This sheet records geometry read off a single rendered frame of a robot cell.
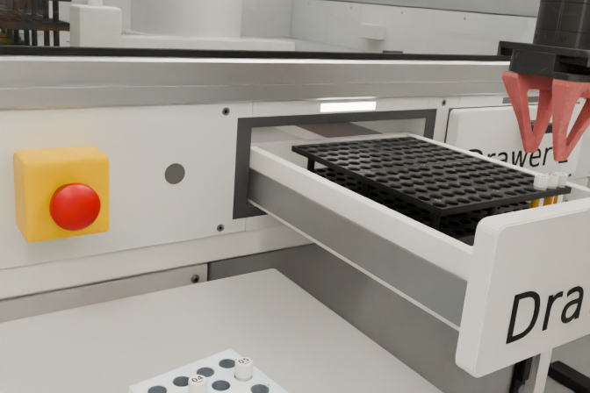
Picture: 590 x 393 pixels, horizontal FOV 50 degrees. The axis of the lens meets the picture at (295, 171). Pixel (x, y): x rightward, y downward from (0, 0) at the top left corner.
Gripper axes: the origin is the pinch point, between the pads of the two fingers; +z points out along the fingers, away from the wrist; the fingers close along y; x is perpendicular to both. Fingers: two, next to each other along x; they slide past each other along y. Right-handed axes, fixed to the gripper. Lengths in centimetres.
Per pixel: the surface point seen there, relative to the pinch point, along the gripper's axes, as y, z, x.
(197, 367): -0.1, 15.1, -33.4
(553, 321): 11.2, 10.0, -10.6
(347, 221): -4.9, 7.2, -18.0
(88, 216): -13.8, 7.9, -37.9
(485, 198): 0.0, 4.4, -6.9
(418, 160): -11.7, 3.9, -4.5
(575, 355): -71, 90, 131
